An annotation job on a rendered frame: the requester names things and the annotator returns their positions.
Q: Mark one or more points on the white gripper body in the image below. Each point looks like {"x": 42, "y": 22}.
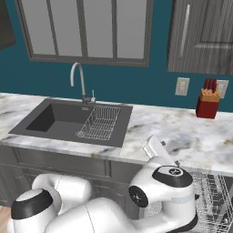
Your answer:
{"x": 155, "y": 148}

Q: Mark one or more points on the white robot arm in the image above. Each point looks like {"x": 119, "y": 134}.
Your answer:
{"x": 109, "y": 215}

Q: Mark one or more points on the grey wood cupboard door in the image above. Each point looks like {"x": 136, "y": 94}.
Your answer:
{"x": 209, "y": 36}

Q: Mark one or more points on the red knife block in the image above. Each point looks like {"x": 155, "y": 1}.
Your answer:
{"x": 207, "y": 106}

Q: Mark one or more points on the grey base cabinet run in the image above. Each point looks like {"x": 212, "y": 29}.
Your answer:
{"x": 60, "y": 164}

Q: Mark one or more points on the dark grey sink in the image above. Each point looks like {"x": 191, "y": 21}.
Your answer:
{"x": 60, "y": 119}

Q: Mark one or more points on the silver curved tap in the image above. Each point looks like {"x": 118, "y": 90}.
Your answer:
{"x": 82, "y": 79}

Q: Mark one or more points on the grey framed window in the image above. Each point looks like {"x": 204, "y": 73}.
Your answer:
{"x": 86, "y": 30}

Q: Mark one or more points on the white wall outlet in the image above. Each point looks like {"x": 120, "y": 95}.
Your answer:
{"x": 182, "y": 86}
{"x": 224, "y": 88}

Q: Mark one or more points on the dark wall cupboard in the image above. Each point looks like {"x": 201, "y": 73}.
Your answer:
{"x": 6, "y": 24}

